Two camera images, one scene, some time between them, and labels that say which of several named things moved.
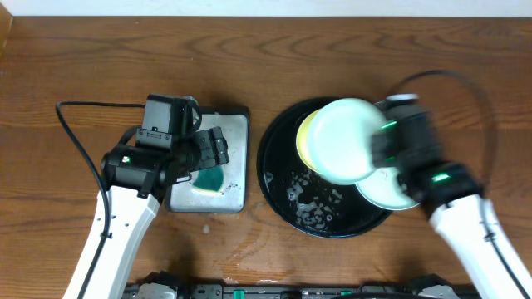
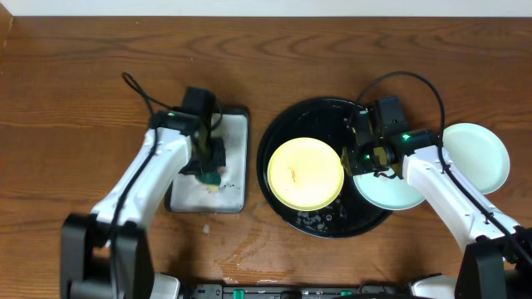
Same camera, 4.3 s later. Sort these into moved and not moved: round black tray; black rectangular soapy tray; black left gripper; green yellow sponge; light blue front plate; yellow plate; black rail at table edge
Moved: light blue front plate; yellow plate; green yellow sponge
Not moved: black rectangular soapy tray; black rail at table edge; black left gripper; round black tray
